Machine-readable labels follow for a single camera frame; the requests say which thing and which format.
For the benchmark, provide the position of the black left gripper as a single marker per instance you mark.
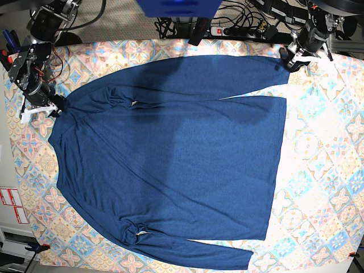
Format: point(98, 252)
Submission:
point(306, 42)

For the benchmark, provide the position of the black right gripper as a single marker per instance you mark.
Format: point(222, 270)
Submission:
point(44, 98)

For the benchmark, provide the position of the blue long-sleeve shirt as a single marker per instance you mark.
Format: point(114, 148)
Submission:
point(165, 157)

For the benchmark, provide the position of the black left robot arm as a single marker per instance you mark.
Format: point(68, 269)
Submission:
point(321, 19)

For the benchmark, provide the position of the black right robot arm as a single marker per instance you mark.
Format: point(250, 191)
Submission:
point(27, 64)

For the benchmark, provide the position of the red-black clamp upper left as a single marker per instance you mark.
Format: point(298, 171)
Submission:
point(6, 60)

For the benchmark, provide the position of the black round stool base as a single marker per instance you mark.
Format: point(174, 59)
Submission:
point(68, 39)

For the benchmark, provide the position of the white power strip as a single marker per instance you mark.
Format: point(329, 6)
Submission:
point(244, 32)

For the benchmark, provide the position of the red-white labels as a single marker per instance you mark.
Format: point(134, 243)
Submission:
point(12, 207)

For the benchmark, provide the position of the white cabinet lower left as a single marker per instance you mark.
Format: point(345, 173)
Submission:
point(15, 241)

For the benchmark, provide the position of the blue-black clamp lower left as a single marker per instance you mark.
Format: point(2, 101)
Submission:
point(36, 247)

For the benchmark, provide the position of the orange clamp lower right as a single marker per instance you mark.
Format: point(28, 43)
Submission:
point(354, 255)

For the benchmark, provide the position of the blue-handled clamp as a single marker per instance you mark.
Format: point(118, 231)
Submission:
point(13, 43)

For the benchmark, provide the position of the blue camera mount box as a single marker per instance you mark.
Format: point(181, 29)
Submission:
point(179, 8)

